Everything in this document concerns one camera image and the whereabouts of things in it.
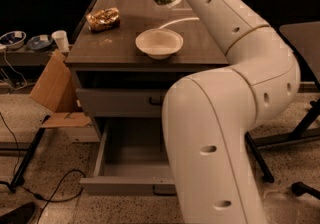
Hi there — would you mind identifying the white paper cup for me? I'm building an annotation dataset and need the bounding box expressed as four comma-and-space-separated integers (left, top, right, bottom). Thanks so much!
52, 30, 69, 52

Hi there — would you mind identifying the blue bowl left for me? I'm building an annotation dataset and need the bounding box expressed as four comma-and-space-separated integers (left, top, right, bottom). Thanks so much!
0, 31, 26, 50

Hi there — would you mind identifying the brown cardboard box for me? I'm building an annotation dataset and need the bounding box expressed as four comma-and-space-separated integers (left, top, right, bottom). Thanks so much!
30, 50, 91, 128

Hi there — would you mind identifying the black table leg left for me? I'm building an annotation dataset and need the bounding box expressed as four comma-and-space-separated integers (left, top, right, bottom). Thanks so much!
10, 127, 46, 191

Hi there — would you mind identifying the dark object floor corner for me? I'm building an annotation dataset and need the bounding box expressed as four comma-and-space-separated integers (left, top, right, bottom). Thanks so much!
0, 202, 36, 224

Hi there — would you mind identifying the white paper bowl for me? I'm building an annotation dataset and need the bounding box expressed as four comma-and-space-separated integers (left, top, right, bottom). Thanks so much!
135, 28, 183, 60

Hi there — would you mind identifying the brown gold snack bag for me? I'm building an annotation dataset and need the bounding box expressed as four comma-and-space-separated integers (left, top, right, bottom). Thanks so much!
86, 7, 120, 32

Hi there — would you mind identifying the grey drawer cabinet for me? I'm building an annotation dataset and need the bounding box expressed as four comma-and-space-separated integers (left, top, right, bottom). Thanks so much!
66, 0, 228, 135

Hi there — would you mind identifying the closed upper grey drawer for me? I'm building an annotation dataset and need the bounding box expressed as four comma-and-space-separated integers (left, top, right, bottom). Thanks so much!
76, 89, 166, 117

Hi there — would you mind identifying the blue bowl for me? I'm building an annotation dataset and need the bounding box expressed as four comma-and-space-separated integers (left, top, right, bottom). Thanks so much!
0, 31, 26, 50
27, 34, 53, 51

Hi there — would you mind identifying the black caster foot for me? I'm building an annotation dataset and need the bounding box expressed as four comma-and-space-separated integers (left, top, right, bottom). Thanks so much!
291, 182, 320, 200

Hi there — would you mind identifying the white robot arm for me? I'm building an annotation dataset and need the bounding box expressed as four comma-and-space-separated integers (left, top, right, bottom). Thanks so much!
162, 0, 300, 224

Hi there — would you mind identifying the grey side shelf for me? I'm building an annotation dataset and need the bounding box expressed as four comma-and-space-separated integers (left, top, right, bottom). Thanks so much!
0, 46, 57, 67

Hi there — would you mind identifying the open lower grey drawer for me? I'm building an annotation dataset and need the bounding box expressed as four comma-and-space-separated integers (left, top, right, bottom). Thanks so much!
80, 118, 176, 196

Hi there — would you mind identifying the blue bowl right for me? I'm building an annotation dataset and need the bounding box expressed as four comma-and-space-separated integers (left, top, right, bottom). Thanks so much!
27, 34, 53, 51

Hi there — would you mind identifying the black table leg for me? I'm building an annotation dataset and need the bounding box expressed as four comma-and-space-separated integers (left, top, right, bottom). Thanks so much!
245, 133, 274, 183
10, 127, 46, 191

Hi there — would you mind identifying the black table leg right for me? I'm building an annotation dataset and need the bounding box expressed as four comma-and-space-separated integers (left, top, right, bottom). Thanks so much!
245, 133, 274, 183

